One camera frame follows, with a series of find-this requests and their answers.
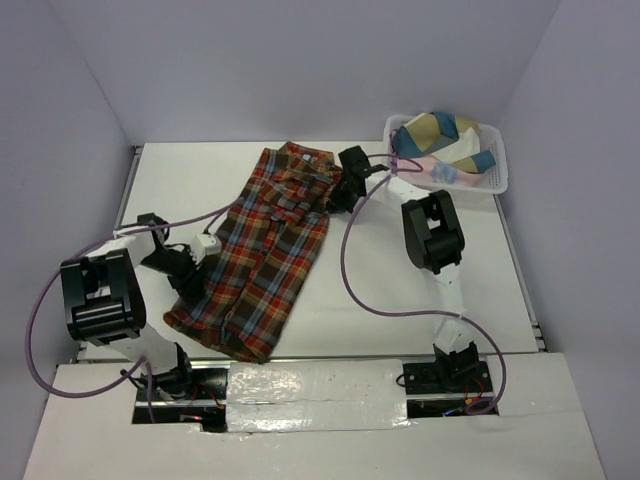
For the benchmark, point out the silver foil cover plate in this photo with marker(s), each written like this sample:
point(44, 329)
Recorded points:
point(314, 396)

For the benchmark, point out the blue beige checked cloth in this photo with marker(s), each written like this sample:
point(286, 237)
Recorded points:
point(451, 140)

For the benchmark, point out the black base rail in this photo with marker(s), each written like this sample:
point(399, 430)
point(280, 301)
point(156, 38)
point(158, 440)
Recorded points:
point(428, 395)

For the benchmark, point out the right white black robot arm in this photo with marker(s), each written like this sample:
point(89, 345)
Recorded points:
point(434, 243)

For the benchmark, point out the red brown plaid shirt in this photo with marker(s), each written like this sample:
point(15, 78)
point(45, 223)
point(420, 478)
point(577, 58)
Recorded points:
point(271, 237)

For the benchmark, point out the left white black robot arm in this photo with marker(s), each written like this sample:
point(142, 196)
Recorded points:
point(104, 304)

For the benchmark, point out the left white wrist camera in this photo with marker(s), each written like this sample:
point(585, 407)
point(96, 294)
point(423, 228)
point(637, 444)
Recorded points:
point(204, 245)

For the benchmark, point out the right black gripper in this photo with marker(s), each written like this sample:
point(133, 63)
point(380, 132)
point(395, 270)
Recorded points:
point(336, 203)

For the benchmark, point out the white plastic basket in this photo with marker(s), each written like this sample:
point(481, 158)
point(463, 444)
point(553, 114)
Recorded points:
point(496, 178)

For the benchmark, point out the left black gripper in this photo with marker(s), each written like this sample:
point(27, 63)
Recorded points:
point(185, 284)

